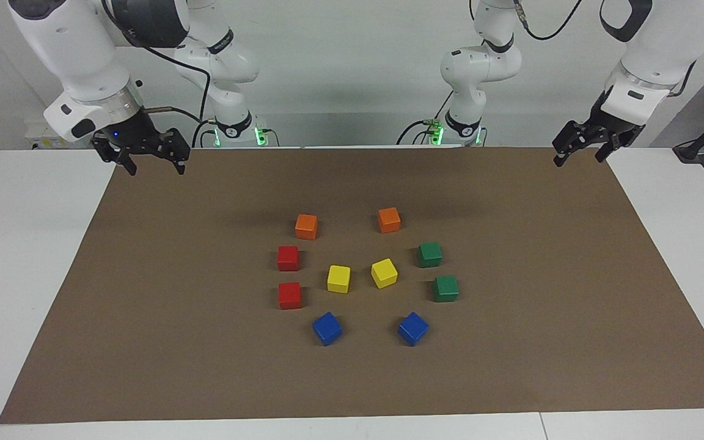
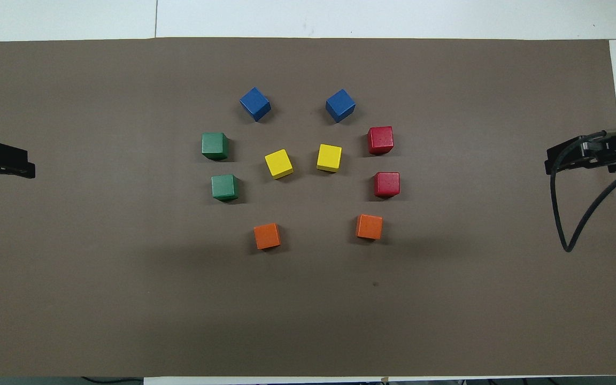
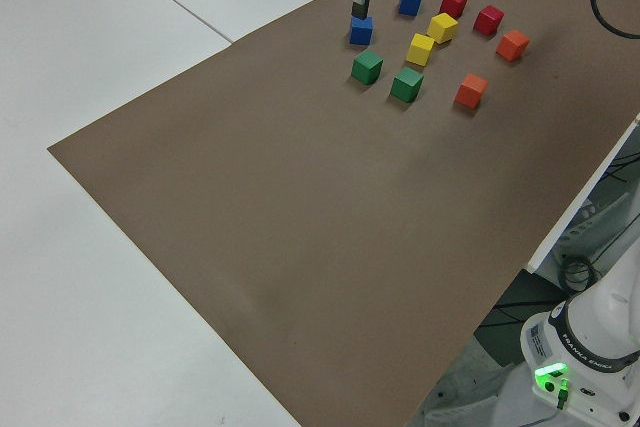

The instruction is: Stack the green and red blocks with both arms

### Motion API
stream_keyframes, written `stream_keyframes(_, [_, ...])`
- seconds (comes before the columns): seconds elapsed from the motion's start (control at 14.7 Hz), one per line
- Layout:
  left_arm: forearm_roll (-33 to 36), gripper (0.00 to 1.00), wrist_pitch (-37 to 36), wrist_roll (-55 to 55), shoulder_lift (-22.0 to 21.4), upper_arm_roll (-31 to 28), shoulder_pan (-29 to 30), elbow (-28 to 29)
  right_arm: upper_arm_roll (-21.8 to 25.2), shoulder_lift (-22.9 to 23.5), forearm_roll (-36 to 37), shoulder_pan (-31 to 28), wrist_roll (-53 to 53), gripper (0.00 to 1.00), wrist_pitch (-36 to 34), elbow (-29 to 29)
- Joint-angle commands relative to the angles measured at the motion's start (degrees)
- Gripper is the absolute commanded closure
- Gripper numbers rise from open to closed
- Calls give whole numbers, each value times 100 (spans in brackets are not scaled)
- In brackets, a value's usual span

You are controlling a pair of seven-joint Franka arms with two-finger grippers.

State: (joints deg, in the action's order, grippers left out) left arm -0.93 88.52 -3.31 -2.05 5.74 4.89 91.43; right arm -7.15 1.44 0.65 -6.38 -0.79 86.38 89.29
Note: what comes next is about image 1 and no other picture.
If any red wooden block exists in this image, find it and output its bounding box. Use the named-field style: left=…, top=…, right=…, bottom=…
left=277, top=282, right=303, bottom=310
left=276, top=245, right=301, bottom=272

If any green wooden block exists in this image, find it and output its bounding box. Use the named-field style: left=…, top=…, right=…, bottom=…
left=417, top=241, right=443, bottom=268
left=433, top=275, right=460, bottom=303

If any white power strip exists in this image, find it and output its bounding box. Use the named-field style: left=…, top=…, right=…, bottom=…
left=25, top=119, right=93, bottom=150

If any orange wooden block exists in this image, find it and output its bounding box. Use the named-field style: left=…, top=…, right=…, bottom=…
left=377, top=207, right=402, bottom=234
left=295, top=213, right=318, bottom=241

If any brown table mat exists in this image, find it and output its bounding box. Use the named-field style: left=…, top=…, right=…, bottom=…
left=0, top=145, right=704, bottom=425

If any yellow wooden block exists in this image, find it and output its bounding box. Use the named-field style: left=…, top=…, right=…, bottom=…
left=326, top=265, right=351, bottom=294
left=370, top=258, right=398, bottom=289

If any blue wooden block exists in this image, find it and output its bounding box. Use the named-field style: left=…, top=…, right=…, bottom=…
left=397, top=312, right=430, bottom=347
left=312, top=312, right=343, bottom=347

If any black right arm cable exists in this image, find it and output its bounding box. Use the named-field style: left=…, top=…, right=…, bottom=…
left=141, top=46, right=212, bottom=149

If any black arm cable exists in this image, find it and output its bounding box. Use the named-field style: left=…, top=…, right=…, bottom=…
left=141, top=46, right=212, bottom=149
left=514, top=0, right=584, bottom=42

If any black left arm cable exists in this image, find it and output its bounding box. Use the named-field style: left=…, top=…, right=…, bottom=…
left=514, top=0, right=584, bottom=42

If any black base power cable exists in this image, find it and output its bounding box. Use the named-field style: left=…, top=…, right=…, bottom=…
left=397, top=92, right=453, bottom=145

